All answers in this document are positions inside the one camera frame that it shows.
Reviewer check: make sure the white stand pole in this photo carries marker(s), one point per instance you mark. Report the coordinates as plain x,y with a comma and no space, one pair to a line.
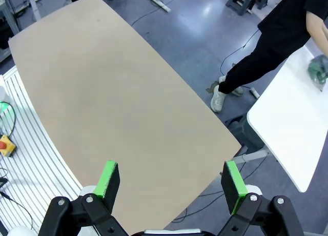
34,5

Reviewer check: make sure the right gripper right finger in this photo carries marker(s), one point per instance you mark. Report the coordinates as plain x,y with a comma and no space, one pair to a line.
234,187

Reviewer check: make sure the white sneaker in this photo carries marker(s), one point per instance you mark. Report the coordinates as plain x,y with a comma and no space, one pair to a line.
217,100
237,90

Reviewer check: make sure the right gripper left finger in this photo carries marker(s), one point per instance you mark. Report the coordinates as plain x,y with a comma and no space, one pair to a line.
105,184

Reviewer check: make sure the yellow emergency stop button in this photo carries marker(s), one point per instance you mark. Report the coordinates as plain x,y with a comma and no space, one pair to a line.
6,145

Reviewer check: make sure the green towel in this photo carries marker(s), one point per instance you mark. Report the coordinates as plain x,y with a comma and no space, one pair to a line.
317,69

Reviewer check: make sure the grey desk frame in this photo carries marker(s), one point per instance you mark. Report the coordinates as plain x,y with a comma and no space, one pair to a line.
11,18

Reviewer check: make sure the person in black clothes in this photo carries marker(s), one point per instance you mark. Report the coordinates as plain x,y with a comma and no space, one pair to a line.
282,23

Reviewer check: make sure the white side table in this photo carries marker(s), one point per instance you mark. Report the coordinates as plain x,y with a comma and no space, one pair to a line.
287,123

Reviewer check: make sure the white side table leg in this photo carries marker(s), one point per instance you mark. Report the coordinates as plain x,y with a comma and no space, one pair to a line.
254,93

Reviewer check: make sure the person left forearm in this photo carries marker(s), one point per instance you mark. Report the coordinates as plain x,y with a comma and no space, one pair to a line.
317,30

